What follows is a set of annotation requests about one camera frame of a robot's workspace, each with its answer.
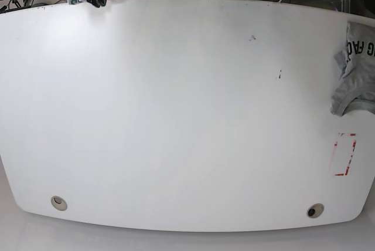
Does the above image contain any grey T-shirt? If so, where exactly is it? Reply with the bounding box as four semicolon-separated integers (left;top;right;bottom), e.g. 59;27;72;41
330;22;374;117

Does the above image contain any red tape rectangle marking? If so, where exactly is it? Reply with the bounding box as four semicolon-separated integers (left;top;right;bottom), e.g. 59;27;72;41
330;133;357;177

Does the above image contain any left table cable grommet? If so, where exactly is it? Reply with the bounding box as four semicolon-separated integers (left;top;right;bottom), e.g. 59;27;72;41
50;196;67;211

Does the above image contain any table cable grommet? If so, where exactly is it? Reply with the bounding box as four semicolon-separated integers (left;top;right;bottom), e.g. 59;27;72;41
306;203;325;219
50;196;67;211

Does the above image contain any right table cable grommet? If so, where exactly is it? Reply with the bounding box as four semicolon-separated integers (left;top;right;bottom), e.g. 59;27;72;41
306;203;325;219

